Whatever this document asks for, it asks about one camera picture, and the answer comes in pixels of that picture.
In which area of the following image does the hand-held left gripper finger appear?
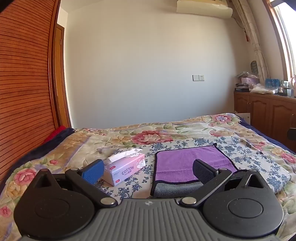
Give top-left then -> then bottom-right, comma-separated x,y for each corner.
179,159 -> 263,207

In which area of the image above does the wooden window frame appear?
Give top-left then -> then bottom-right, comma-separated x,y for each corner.
262,0 -> 296,84

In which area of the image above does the wooden slatted wardrobe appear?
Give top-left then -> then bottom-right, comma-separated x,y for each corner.
0,0 -> 72,183

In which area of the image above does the patterned beige curtain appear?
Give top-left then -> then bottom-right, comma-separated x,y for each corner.
238,0 -> 270,85

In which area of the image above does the wooden cabinet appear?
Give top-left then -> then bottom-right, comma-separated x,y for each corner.
233,91 -> 296,154

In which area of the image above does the blue floral cloth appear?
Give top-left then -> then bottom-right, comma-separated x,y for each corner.
94,136 -> 292,200

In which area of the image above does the dark blue blanket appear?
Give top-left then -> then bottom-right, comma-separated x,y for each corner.
5,127 -> 75,180

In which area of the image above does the floral bed quilt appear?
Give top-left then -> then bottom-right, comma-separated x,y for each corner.
0,113 -> 296,241

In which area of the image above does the pack of blue bottles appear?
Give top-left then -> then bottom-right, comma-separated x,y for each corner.
265,78 -> 281,88

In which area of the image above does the red cloth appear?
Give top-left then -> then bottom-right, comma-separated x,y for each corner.
43,126 -> 67,144

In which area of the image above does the wooden door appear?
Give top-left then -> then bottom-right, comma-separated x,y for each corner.
55,23 -> 72,129

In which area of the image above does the purple towel with grey underside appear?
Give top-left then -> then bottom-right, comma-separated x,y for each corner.
150,143 -> 238,198

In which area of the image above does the white air conditioner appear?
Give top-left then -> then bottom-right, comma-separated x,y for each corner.
176,0 -> 233,19

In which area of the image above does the pink tissue box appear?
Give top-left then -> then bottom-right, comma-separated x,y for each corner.
102,148 -> 146,187

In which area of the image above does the clear plastic bag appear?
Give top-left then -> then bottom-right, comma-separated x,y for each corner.
250,83 -> 279,94

